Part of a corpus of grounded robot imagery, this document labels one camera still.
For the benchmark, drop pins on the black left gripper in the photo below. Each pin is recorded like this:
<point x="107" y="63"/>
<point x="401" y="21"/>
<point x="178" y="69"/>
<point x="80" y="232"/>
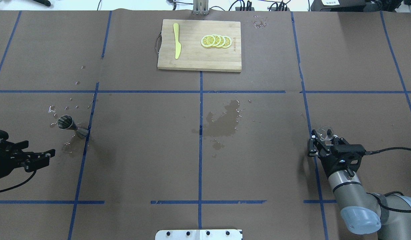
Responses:
<point x="2" y="162"/>

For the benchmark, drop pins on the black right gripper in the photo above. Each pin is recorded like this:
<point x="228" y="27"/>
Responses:
<point x="329" y="163"/>

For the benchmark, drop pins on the steel jigger measuring cup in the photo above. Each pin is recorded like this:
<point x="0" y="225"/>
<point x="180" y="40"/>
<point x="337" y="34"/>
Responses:
<point x="66" y="122"/>

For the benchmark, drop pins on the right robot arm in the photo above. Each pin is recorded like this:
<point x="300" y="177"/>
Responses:
<point x="388" y="215"/>

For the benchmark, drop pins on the lemon slice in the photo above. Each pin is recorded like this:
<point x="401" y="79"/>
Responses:
<point x="222" y="41"/>
<point x="208" y="41"/>
<point x="227" y="42"/>
<point x="217" y="40"/>

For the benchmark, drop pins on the bamboo cutting board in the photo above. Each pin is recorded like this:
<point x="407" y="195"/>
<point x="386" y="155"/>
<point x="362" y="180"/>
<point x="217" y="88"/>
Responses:
<point x="193" y="55"/>

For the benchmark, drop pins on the yellow plastic knife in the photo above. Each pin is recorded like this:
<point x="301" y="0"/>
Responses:
<point x="178" y="46"/>

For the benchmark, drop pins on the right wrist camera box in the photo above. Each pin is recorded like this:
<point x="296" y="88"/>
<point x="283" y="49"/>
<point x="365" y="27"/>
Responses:
<point x="348" y="154"/>

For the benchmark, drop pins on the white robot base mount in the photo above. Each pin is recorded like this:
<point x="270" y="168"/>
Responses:
<point x="200" y="234"/>

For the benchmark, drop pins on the aluminium frame post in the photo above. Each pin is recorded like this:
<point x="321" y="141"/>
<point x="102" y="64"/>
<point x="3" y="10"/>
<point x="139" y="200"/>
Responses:
<point x="200" y="7"/>

